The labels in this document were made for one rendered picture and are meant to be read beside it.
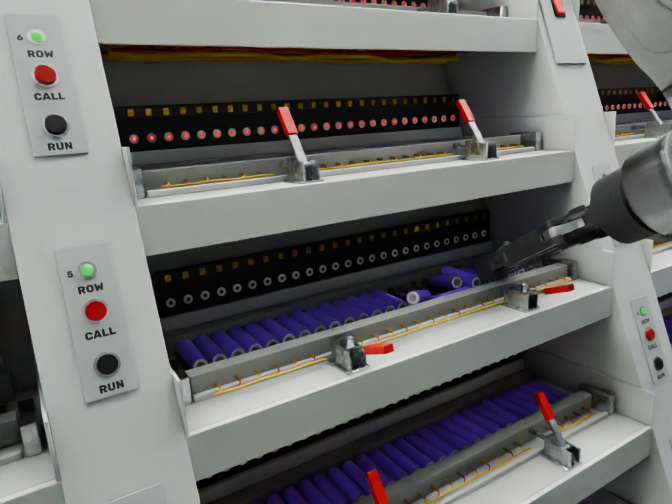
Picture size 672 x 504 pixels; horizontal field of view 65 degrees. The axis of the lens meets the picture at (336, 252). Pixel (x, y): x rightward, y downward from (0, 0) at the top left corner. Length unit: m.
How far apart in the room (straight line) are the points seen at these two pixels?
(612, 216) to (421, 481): 0.36
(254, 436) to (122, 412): 0.12
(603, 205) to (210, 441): 0.43
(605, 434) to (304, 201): 0.53
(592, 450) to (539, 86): 0.51
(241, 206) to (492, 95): 0.54
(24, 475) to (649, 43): 0.59
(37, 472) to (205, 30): 0.42
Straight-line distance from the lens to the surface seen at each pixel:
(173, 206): 0.49
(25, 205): 0.48
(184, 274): 0.64
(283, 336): 0.60
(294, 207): 0.54
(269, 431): 0.51
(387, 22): 0.70
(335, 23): 0.65
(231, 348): 0.59
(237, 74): 0.80
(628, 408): 0.89
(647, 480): 0.93
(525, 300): 0.71
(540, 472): 0.75
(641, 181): 0.56
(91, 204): 0.48
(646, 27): 0.51
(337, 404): 0.54
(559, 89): 0.86
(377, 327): 0.61
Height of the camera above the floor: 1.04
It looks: 4 degrees up
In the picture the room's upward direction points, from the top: 14 degrees counter-clockwise
